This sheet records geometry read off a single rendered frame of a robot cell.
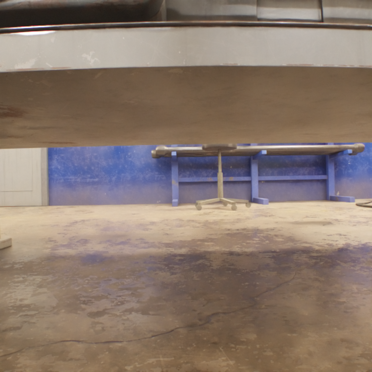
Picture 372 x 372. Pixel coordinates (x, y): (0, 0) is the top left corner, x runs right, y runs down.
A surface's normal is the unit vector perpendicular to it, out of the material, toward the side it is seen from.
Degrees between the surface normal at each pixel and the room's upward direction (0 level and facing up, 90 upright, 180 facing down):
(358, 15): 90
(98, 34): 90
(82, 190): 90
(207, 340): 0
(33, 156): 90
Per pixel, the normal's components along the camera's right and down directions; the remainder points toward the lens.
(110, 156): 0.02, 0.00
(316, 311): -0.02, -1.00
